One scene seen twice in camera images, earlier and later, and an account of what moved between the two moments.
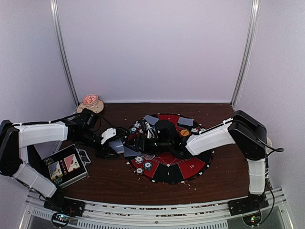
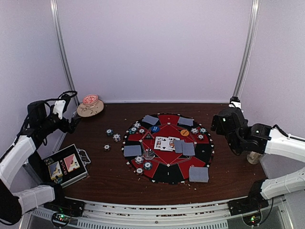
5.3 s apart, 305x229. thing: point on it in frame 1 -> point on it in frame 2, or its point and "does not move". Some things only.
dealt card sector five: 151,119 does not move
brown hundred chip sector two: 139,171 does not move
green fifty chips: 147,165 does not move
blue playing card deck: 118,146 -> 198,174
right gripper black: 144,148 -> 219,130
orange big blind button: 184,132 does not move
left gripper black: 102,153 -> 72,126
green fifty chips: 133,130 does not move
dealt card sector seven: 186,121 does not move
